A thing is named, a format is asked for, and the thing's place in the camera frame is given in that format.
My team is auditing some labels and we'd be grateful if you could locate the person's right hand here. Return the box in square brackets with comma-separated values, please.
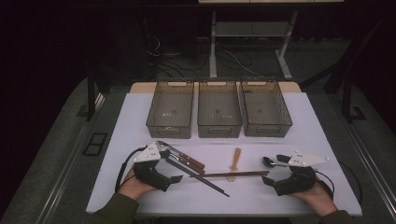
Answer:
[290, 181, 339, 217]

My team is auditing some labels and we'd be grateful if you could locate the grey metal stand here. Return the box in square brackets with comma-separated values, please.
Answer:
[209, 10, 298, 80]

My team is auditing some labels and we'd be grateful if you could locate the wooden table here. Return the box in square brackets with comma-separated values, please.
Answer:
[129, 80, 303, 94]

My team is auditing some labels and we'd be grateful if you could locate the person's left hand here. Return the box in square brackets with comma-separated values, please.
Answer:
[118, 166, 158, 202]

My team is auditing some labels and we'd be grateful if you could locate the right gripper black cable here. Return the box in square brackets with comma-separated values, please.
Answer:
[314, 161, 364, 206]

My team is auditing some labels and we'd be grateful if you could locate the dark metal stand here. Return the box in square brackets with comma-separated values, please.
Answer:
[323, 15, 396, 124]
[85, 68, 108, 122]

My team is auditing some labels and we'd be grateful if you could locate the wooden handled table knife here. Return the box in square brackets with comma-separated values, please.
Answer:
[162, 148, 206, 175]
[156, 140, 206, 169]

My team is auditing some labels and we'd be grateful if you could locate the smoky clear plastic bin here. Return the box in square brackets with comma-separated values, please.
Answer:
[145, 78, 195, 139]
[239, 77, 293, 138]
[196, 78, 243, 139]

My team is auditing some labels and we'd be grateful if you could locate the tangle of floor cables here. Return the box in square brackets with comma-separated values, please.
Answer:
[146, 34, 265, 78]

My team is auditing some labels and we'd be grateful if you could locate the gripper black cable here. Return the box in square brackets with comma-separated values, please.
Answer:
[114, 145, 148, 193]
[314, 161, 364, 206]

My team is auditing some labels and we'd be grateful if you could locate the metal floor rail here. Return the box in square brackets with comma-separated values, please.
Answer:
[344, 119, 396, 216]
[35, 92, 106, 224]

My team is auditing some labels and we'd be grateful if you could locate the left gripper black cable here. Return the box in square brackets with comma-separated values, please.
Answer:
[114, 145, 148, 193]

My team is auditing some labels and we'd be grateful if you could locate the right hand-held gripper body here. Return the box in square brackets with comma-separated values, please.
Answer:
[273, 151, 331, 197]

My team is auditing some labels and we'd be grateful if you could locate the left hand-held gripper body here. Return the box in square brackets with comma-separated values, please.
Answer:
[133, 141, 172, 192]

